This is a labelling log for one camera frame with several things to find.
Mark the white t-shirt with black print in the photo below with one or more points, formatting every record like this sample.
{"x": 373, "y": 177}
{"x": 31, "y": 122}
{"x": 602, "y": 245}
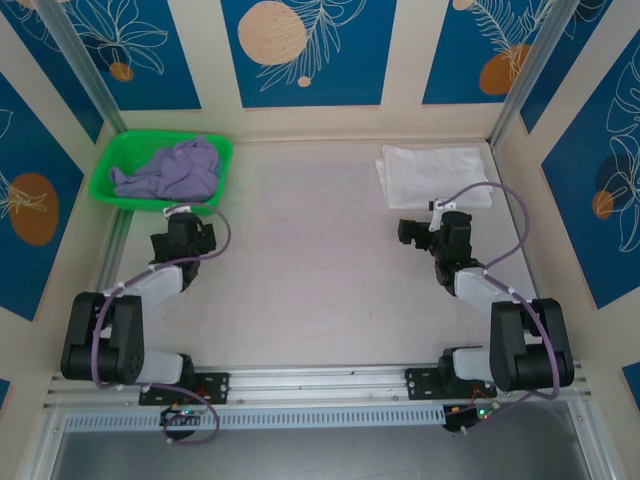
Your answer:
{"x": 435, "y": 172}

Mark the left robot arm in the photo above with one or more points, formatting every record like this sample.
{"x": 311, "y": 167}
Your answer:
{"x": 115, "y": 345}

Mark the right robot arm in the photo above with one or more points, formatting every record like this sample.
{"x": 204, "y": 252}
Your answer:
{"x": 515, "y": 345}

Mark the purple t-shirt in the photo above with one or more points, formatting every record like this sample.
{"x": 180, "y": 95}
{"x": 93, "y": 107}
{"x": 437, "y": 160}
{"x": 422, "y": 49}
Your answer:
{"x": 175, "y": 175}

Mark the green plastic basket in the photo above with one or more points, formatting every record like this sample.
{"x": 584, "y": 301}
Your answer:
{"x": 107, "y": 192}

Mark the blue panel with white flowers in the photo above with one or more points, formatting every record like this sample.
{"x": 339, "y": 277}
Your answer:
{"x": 575, "y": 225}

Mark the blue panel with orange oval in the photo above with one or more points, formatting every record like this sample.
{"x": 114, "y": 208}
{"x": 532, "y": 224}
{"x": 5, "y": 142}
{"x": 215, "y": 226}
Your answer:
{"x": 50, "y": 260}

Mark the blue panel with flower drawing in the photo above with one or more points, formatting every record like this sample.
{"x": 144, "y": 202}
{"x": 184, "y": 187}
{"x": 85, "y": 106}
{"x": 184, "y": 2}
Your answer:
{"x": 170, "y": 60}

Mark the small electronics board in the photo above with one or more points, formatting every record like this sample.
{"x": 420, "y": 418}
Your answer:
{"x": 470, "y": 417}
{"x": 182, "y": 416}

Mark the blue panel with fern drawing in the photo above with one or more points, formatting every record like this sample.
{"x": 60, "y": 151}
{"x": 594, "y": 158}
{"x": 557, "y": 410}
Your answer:
{"x": 450, "y": 50}

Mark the blue panel with peach circle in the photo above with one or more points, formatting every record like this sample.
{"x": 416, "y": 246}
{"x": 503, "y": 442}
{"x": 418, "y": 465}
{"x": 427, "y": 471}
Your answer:
{"x": 360, "y": 75}

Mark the grey metal sheet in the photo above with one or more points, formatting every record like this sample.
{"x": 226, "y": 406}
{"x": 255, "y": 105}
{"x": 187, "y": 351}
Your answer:
{"x": 320, "y": 457}

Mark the aluminium frame post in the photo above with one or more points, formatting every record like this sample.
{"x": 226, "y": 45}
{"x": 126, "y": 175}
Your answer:
{"x": 530, "y": 75}
{"x": 85, "y": 70}

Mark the narrow blue wall panel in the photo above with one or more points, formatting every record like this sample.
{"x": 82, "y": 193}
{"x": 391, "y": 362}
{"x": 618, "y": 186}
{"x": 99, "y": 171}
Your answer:
{"x": 55, "y": 110}
{"x": 590, "y": 60}

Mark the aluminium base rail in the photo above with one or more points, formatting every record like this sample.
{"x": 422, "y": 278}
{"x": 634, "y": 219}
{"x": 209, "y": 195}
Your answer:
{"x": 320, "y": 382}

